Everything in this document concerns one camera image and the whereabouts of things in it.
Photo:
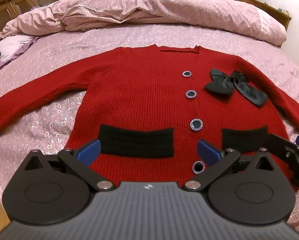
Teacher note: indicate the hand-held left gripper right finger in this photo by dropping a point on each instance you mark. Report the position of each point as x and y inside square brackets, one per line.
[209, 152]

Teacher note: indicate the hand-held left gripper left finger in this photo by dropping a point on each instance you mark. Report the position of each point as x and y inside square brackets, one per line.
[89, 152]

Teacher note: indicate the red knit sweater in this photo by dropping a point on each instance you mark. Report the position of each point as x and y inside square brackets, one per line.
[144, 100]

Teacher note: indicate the wooden headboard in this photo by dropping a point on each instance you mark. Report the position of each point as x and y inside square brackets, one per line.
[285, 22]

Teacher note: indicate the wooden cabinet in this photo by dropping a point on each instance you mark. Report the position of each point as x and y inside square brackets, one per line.
[4, 10]

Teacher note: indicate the pink floral duvet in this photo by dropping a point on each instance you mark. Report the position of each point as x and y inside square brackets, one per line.
[164, 10]

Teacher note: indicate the light purple cloth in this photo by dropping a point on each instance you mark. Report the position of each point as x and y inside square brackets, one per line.
[12, 47]

